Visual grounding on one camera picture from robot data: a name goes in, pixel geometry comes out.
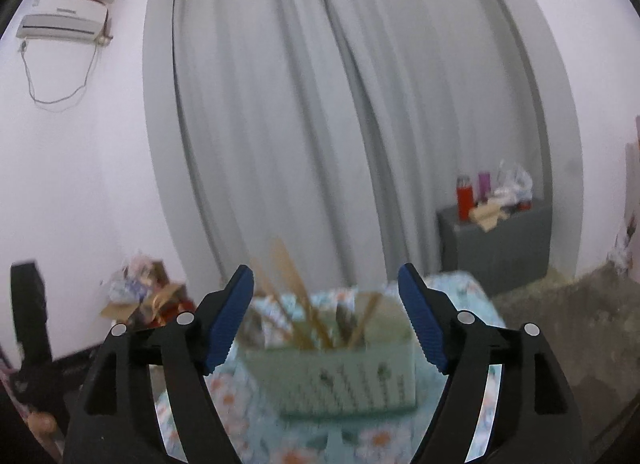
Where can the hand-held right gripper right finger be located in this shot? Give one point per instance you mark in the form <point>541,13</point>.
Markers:
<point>425,324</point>

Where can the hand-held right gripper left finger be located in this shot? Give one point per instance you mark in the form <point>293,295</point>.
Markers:
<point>227,324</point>

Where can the bunch of wooden chopsticks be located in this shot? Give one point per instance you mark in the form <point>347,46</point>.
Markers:
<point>300,294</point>

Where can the green perforated utensil holder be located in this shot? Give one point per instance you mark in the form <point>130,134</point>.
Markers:
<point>340,384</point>

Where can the person's left hand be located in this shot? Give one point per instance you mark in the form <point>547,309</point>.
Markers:
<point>42,425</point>

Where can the red gift bag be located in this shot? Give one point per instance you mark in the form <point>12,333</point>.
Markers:
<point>186,305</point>

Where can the white plastic bag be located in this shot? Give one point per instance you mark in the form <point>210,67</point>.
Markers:
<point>125,284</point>

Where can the grey cabinet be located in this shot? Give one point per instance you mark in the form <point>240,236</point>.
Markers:
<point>495,249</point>

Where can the brown paper wrap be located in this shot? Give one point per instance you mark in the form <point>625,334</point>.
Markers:
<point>487,214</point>

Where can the red bottle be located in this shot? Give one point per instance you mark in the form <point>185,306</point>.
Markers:
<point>465,201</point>

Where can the blue floral blanket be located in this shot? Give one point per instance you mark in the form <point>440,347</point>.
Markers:
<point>310,444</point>

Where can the purple bottle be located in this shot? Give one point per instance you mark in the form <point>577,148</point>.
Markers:
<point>484,186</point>

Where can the small red jar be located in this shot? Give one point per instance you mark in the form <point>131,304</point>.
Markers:
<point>524,205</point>

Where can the clear plastic bag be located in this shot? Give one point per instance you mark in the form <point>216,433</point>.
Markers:
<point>515,182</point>

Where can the grey curtain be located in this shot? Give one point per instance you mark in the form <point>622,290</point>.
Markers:
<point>300,119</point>

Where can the white wall air conditioner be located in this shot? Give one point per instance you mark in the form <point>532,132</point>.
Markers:
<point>60,17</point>

